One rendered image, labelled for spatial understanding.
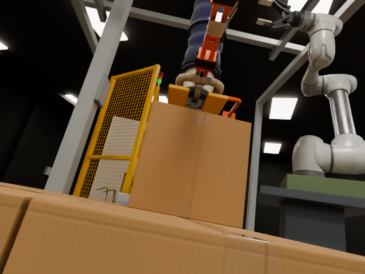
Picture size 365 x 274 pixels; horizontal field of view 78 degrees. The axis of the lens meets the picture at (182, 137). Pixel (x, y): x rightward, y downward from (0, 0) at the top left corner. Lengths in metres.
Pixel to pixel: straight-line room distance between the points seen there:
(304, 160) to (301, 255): 1.16
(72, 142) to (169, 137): 1.63
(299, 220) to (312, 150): 0.38
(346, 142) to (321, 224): 0.46
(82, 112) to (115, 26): 1.10
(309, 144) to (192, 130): 0.76
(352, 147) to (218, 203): 0.86
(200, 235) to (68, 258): 0.11
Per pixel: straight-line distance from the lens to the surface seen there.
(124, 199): 1.47
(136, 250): 0.21
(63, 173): 2.32
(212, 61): 1.05
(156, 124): 0.85
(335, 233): 1.32
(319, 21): 1.40
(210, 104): 1.17
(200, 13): 1.51
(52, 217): 0.23
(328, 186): 1.26
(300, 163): 1.40
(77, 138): 2.36
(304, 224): 1.29
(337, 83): 1.83
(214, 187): 0.83
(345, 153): 1.43
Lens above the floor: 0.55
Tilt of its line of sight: 19 degrees up
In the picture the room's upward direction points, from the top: 11 degrees clockwise
